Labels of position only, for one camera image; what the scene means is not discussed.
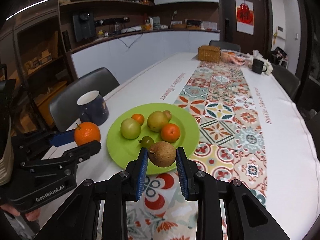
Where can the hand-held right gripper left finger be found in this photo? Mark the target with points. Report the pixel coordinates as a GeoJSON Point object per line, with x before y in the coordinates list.
{"type": "Point", "coordinates": [142, 172]}

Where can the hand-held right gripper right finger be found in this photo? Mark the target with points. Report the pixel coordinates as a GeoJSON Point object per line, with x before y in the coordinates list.
{"type": "Point", "coordinates": [182, 175]}

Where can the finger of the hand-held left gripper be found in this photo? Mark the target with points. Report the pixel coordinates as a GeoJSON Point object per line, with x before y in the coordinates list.
{"type": "Point", "coordinates": [62, 138]}
{"type": "Point", "coordinates": [75, 155]}

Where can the orange mandarin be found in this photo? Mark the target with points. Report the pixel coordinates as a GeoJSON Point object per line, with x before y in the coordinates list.
{"type": "Point", "coordinates": [138, 119]}
{"type": "Point", "coordinates": [87, 133]}
{"type": "Point", "coordinates": [170, 132]}

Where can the brown kiwi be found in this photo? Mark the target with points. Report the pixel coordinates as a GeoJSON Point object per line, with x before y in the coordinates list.
{"type": "Point", "coordinates": [162, 153]}

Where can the green plate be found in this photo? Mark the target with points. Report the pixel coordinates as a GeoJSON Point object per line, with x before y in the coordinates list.
{"type": "Point", "coordinates": [120, 152]}

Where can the round green apple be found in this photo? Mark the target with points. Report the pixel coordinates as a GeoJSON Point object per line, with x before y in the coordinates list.
{"type": "Point", "coordinates": [130, 128]}

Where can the yellow-green pear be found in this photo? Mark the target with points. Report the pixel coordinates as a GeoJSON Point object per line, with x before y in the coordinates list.
{"type": "Point", "coordinates": [157, 121]}

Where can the person's left hand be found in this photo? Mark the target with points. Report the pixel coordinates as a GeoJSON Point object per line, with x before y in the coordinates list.
{"type": "Point", "coordinates": [30, 215]}

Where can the dark blue mug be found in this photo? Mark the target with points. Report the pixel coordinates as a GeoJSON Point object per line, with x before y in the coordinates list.
{"type": "Point", "coordinates": [93, 110]}

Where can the wooden display cabinet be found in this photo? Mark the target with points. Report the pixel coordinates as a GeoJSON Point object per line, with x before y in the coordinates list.
{"type": "Point", "coordinates": [37, 60]}

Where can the black thermos bottle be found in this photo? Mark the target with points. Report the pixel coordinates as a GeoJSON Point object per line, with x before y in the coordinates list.
{"type": "Point", "coordinates": [66, 41]}

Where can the white patterned tablecloth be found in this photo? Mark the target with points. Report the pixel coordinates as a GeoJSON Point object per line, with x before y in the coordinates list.
{"type": "Point", "coordinates": [275, 135]}

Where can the wicker basket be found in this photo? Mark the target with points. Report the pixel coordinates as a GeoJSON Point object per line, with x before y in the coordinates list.
{"type": "Point", "coordinates": [209, 53]}

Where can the pink plastic basket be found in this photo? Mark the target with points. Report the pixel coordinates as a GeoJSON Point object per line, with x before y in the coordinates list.
{"type": "Point", "coordinates": [235, 58]}

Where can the white lower cabinets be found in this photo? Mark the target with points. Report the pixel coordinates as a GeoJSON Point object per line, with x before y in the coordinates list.
{"type": "Point", "coordinates": [162, 42]}

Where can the black mug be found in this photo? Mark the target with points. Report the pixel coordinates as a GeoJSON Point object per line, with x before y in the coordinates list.
{"type": "Point", "coordinates": [258, 67]}

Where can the white crumpled cloth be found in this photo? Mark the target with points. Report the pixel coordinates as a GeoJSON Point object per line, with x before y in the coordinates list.
{"type": "Point", "coordinates": [268, 68]}

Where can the white tissue bag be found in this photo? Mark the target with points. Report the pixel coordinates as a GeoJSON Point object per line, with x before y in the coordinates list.
{"type": "Point", "coordinates": [257, 54]}

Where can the wicker tray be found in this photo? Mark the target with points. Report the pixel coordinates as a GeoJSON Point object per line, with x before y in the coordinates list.
{"type": "Point", "coordinates": [178, 26]}

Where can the black box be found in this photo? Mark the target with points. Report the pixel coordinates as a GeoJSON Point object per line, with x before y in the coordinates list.
{"type": "Point", "coordinates": [193, 23]}

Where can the white framed card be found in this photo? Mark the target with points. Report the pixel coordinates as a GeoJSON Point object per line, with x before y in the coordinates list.
{"type": "Point", "coordinates": [209, 25]}

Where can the pile of dark bags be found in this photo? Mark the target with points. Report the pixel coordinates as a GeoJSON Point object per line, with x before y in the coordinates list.
{"type": "Point", "coordinates": [280, 55]}

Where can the white gooseneck tap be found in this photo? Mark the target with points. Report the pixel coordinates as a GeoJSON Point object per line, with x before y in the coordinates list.
{"type": "Point", "coordinates": [174, 13]}

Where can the white intercom panel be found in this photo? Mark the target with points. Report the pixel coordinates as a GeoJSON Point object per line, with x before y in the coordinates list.
{"type": "Point", "coordinates": [281, 32]}

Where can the dark wooden door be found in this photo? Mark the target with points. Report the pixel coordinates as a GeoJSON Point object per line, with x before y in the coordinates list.
{"type": "Point", "coordinates": [227, 5]}

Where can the black wall appliance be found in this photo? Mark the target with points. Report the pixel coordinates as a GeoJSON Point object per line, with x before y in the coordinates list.
{"type": "Point", "coordinates": [83, 27]}

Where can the black wall power strip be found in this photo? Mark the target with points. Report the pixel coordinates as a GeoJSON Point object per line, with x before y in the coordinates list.
{"type": "Point", "coordinates": [112, 21]}

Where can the red and white wall calendar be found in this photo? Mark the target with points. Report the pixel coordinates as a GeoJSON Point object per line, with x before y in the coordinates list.
{"type": "Point", "coordinates": [245, 17]}

